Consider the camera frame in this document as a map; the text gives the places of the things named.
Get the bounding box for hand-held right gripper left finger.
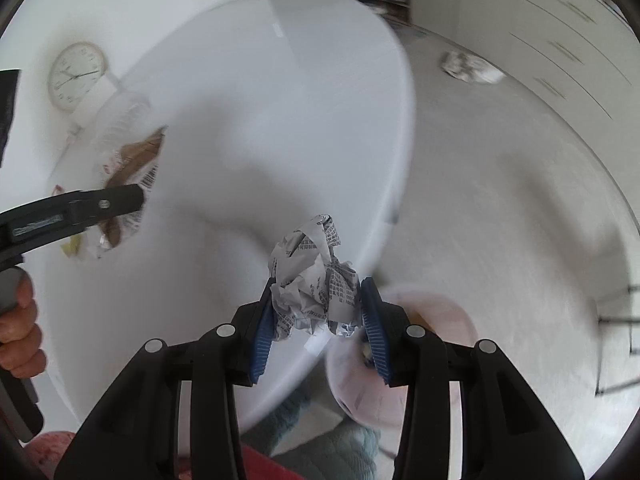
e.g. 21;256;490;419
54;280;277;480

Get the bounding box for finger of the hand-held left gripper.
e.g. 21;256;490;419
67;183;147;228

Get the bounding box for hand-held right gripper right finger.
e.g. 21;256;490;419
360;276;586;480

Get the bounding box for clear snack bag brown print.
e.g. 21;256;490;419
92;125;168;261

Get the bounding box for printed newspaper ball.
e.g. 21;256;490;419
268;214;362;343

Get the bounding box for pink trash bin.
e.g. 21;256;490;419
325;287;478;456

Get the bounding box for person's left hand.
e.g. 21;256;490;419
0;275;48;380

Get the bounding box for clear plastic bottle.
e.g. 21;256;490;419
67;75;153;146

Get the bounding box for teal quilted cloth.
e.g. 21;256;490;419
240;385;401;480

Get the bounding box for pink knitted cloth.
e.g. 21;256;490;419
25;430;76;471

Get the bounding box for open shelf with books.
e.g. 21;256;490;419
352;0;413;26

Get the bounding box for white drawer cabinet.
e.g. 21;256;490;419
510;0;640;121

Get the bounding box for round wall clock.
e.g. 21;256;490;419
47;41;108;113

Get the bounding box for black metal frame legs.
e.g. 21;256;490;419
595;285;640;396

